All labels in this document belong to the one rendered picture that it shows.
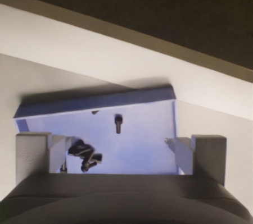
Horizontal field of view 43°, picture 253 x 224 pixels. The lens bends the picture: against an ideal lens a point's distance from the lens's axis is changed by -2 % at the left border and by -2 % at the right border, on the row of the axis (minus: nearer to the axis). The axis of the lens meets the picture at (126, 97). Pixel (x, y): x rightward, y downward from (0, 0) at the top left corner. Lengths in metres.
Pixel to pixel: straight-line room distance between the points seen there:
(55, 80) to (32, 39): 0.04
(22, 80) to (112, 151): 0.10
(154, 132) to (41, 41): 0.12
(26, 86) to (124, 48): 0.09
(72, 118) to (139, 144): 0.06
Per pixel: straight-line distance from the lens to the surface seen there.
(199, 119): 0.29
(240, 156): 0.33
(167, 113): 0.28
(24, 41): 0.26
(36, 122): 0.29
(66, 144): 0.16
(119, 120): 0.27
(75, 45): 0.26
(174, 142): 0.16
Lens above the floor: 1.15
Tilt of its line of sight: 61 degrees down
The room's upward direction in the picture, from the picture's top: 178 degrees clockwise
